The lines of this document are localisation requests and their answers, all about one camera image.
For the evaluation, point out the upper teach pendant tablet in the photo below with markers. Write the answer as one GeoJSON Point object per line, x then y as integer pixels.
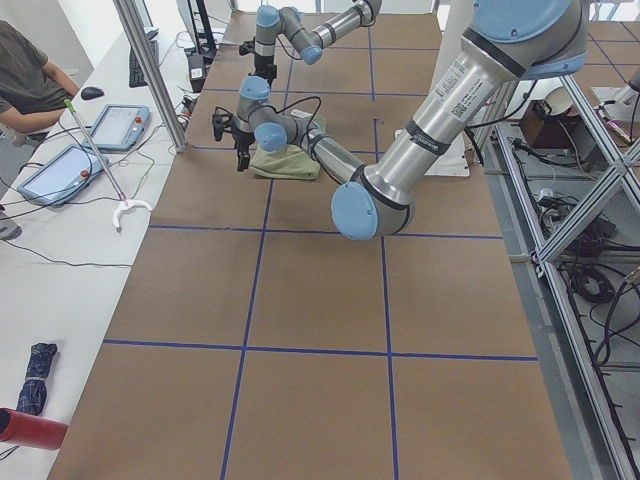
{"type": "Point", "coordinates": [119, 127]}

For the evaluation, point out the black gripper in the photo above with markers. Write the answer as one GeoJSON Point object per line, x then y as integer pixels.
{"type": "Point", "coordinates": [243, 138]}
{"type": "Point", "coordinates": [262, 64]}

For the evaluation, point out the red fire extinguisher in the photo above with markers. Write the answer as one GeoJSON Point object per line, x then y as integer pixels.
{"type": "Point", "coordinates": [22, 429]}

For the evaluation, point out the lower teach pendant tablet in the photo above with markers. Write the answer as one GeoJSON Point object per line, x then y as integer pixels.
{"type": "Point", "coordinates": [62, 177]}

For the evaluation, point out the white hook rod end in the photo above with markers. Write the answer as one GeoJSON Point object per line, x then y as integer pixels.
{"type": "Point", "coordinates": [124, 207]}

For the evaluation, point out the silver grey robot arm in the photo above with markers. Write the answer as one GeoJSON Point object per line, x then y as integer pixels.
{"type": "Point", "coordinates": [271, 23]}
{"type": "Point", "coordinates": [504, 42]}

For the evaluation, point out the seated person in grey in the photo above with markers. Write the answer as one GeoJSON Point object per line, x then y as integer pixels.
{"type": "Point", "coordinates": [33, 95]}

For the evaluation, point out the aluminium frame post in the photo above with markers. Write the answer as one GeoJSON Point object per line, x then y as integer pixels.
{"type": "Point", "coordinates": [134, 31]}

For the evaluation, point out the frayed blue tape line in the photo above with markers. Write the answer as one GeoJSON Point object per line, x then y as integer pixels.
{"type": "Point", "coordinates": [317, 232]}

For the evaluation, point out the folded dark blue umbrella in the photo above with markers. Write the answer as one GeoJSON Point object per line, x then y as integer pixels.
{"type": "Point", "coordinates": [33, 394]}

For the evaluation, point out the black labelled power brick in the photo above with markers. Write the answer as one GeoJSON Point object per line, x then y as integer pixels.
{"type": "Point", "coordinates": [196, 71]}

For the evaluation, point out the teach pendant tablet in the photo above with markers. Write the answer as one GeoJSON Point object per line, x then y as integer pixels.
{"type": "Point", "coordinates": [62, 177]}
{"type": "Point", "coordinates": [119, 127]}

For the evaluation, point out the black computer mouse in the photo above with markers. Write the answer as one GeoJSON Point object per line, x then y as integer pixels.
{"type": "Point", "coordinates": [91, 92]}

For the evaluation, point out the clear pink rod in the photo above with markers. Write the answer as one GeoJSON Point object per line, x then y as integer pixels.
{"type": "Point", "coordinates": [85, 132]}

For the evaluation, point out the aluminium frame rack right side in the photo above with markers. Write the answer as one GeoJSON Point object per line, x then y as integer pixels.
{"type": "Point", "coordinates": [571, 186]}

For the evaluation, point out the sage green long-sleeve shirt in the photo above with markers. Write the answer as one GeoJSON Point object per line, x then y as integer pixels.
{"type": "Point", "coordinates": [276, 158]}

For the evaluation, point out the blue tape line crosswise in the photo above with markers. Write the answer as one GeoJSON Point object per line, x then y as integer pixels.
{"type": "Point", "coordinates": [246, 337]}

